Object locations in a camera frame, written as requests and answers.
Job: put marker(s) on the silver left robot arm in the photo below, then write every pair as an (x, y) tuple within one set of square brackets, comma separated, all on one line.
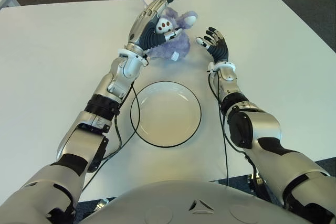
[(123, 77)]

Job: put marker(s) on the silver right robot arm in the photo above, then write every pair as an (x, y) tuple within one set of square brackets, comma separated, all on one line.
[(262, 127)]

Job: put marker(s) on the black metal stand frame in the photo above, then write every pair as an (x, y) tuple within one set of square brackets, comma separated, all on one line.
[(256, 182)]

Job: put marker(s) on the purple plush bunny doll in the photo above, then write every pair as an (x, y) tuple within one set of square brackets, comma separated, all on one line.
[(178, 45)]

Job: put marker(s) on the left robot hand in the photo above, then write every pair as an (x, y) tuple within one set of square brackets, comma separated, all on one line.
[(140, 30)]

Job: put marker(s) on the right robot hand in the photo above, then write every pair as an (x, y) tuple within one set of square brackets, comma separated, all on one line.
[(219, 49)]

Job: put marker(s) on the silver robot torso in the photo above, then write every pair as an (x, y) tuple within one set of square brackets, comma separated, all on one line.
[(183, 203)]

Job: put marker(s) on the white plate black rim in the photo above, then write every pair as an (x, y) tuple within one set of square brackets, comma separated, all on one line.
[(165, 113)]

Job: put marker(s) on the metal table foot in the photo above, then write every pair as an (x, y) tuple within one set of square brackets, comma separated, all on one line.
[(102, 203)]

